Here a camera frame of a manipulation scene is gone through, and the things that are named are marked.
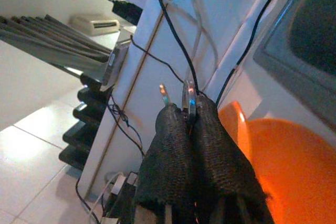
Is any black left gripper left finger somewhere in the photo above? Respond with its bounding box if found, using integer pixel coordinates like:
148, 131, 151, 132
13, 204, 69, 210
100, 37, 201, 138
135, 104, 197, 224

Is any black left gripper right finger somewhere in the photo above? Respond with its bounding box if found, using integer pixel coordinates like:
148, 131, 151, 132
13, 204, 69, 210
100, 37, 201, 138
192, 96, 274, 224

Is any metal spoon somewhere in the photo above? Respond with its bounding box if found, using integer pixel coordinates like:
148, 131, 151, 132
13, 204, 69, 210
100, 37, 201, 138
181, 79, 198, 125

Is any metal fork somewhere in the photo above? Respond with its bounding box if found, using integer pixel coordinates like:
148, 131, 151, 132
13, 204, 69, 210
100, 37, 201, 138
158, 83, 173, 107

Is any power strip with plugs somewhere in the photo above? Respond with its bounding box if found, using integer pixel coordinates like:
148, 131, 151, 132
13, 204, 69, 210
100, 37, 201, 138
101, 170, 140, 224

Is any black ribbed object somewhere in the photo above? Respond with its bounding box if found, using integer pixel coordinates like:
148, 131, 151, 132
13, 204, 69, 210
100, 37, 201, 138
58, 73, 112, 171

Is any stainless steel sink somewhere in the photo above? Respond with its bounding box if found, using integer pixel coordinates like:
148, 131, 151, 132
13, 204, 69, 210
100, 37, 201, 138
252, 0, 336, 133

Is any black power adapter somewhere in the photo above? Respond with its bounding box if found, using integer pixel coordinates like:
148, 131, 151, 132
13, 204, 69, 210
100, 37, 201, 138
111, 0, 144, 26

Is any grey slatted rack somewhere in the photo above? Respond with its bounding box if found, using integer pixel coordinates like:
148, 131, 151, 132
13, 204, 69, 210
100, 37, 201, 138
0, 14, 112, 82

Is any thin black cable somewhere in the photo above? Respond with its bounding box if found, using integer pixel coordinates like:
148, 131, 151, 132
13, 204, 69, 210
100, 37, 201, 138
130, 34, 186, 84
75, 94, 145, 224

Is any thick black cable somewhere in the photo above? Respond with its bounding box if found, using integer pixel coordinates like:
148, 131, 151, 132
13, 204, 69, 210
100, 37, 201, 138
151, 0, 204, 98
214, 0, 299, 108

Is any white cable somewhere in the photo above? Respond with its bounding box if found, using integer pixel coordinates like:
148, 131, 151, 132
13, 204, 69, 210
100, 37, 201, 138
125, 0, 220, 88

